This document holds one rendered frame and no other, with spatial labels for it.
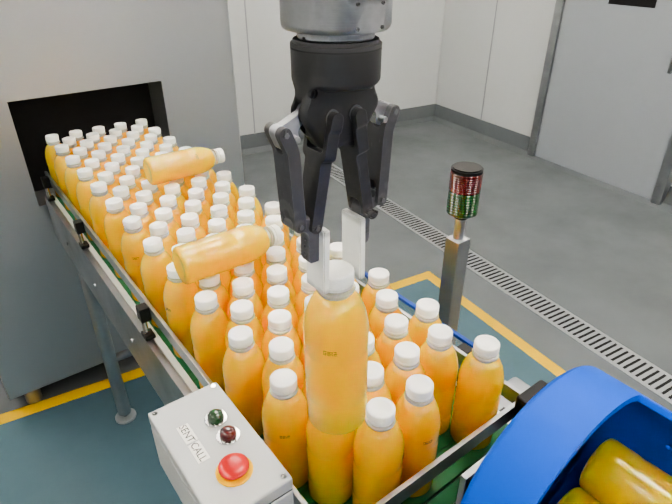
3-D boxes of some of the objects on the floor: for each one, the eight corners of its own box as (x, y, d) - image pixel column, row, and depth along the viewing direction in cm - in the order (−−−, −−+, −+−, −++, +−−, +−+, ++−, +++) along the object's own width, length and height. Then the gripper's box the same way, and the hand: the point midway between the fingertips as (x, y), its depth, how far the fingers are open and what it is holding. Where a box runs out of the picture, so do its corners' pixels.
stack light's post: (417, 552, 165) (459, 244, 110) (408, 542, 168) (444, 236, 113) (426, 544, 167) (471, 238, 112) (417, 535, 170) (457, 231, 115)
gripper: (272, 50, 36) (287, 328, 48) (441, 30, 45) (419, 269, 56) (221, 37, 41) (246, 291, 53) (382, 22, 50) (373, 242, 62)
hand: (336, 252), depth 53 cm, fingers closed on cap, 4 cm apart
